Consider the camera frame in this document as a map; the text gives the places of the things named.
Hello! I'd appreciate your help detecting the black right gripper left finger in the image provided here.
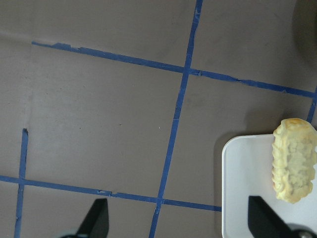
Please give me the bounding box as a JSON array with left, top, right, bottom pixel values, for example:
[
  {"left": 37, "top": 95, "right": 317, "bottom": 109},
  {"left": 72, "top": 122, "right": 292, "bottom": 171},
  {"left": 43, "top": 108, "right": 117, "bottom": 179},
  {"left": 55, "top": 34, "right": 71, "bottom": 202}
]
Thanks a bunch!
[{"left": 61, "top": 198, "right": 109, "bottom": 238}]

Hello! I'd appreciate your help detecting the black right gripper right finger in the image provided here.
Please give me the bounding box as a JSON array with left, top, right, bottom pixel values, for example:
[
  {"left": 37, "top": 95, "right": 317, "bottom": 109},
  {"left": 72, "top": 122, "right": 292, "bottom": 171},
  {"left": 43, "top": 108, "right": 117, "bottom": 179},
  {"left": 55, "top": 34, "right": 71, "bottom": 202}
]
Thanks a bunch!
[{"left": 248, "top": 196, "right": 317, "bottom": 238}]

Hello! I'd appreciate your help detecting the yellow bread roll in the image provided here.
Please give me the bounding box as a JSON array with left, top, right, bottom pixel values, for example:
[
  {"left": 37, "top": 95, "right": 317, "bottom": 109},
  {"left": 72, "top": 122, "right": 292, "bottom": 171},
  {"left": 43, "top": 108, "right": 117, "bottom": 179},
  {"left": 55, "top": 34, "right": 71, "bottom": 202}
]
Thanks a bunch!
[{"left": 272, "top": 118, "right": 317, "bottom": 204}]

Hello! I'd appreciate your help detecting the white rectangular tray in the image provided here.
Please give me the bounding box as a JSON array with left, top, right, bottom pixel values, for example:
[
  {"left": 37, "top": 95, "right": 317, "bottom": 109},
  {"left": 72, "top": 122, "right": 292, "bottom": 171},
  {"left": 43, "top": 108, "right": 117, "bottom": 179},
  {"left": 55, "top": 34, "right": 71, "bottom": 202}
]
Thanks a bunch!
[{"left": 221, "top": 134, "right": 317, "bottom": 238}]

